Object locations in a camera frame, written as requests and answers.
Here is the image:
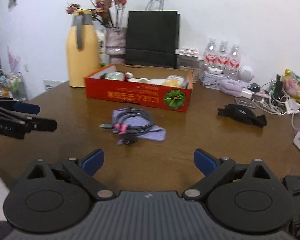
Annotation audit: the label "white charger cables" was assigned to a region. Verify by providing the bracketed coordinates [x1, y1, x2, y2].
[252, 80, 300, 120]

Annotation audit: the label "red cardboard box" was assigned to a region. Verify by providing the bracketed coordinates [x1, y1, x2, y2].
[85, 64, 193, 112]

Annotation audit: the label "water bottle left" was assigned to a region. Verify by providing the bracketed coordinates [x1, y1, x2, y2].
[204, 38, 217, 70]

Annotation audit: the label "dried pink flowers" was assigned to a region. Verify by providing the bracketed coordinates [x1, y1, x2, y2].
[65, 0, 128, 28]

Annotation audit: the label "clear storage box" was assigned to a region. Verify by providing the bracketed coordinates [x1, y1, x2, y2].
[175, 48, 201, 83]

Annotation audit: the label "water bottle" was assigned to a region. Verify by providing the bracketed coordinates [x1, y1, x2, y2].
[216, 41, 229, 72]
[204, 38, 217, 70]
[228, 44, 241, 79]

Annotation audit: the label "colourful snack bag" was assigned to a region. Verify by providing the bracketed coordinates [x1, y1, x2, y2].
[284, 69, 300, 101]

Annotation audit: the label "lavender fluffy cloth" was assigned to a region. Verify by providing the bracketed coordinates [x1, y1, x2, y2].
[219, 79, 242, 98]

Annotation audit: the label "water bottle middle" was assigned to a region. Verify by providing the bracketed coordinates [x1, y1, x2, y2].
[216, 41, 229, 72]

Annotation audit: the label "water bottle right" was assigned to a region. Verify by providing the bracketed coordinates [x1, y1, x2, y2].
[228, 44, 241, 79]

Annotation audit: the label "white round speaker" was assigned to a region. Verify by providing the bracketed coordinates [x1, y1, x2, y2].
[238, 66, 254, 83]

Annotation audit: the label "black strap pouch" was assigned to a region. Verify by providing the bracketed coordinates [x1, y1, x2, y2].
[218, 104, 268, 128]

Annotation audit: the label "grey usb cable bundle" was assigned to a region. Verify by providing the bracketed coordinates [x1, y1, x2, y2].
[98, 107, 156, 146]

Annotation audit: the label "pink patterned vase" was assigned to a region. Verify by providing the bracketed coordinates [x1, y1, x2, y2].
[106, 28, 127, 64]

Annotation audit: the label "black paper bag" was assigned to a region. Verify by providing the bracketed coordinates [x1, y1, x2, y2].
[125, 0, 180, 68]

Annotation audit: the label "purple cloth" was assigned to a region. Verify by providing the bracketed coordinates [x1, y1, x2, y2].
[111, 107, 166, 145]

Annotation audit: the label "yellow thermos jug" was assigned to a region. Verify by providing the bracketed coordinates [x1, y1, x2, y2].
[66, 10, 100, 88]

